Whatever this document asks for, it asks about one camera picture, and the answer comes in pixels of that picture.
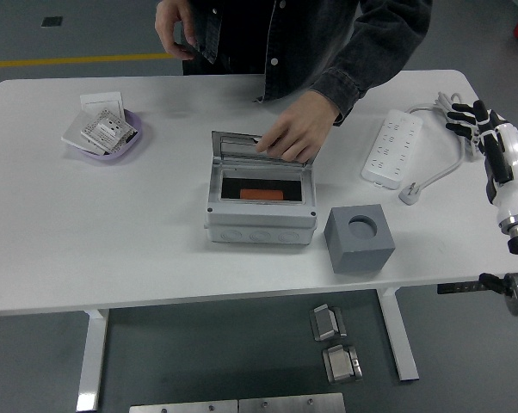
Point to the printed white socket panel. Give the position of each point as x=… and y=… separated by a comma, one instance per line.
x=108, y=129

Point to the metal base plate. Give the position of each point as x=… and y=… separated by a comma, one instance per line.
x=291, y=403
x=181, y=407

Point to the small metal block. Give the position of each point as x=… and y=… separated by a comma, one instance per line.
x=325, y=324
x=341, y=365

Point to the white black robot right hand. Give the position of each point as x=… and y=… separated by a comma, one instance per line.
x=517, y=180

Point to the grey junction box clear lid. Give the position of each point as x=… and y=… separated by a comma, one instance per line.
x=259, y=228

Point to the white wall switch plate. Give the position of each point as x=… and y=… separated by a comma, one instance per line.
x=100, y=101

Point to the person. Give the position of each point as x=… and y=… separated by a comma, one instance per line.
x=293, y=34

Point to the plain white panel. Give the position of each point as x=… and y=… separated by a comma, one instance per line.
x=74, y=133

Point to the person's right hand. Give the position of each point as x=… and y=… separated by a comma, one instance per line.
x=168, y=30

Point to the black floor hatch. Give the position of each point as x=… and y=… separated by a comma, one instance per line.
x=51, y=21

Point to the white table leg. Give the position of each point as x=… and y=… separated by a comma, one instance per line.
x=91, y=365
x=407, y=361

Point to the person's left forearm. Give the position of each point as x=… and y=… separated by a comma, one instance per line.
x=371, y=64

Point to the purple plastic tray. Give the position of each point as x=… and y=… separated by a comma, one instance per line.
x=108, y=158

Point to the grey cube with round hole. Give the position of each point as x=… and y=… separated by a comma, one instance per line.
x=358, y=258

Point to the white power strip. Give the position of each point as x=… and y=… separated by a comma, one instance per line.
x=392, y=146

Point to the orange cylinder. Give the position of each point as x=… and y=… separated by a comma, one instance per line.
x=263, y=194

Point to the person's left hand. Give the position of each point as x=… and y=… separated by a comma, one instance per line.
x=302, y=125

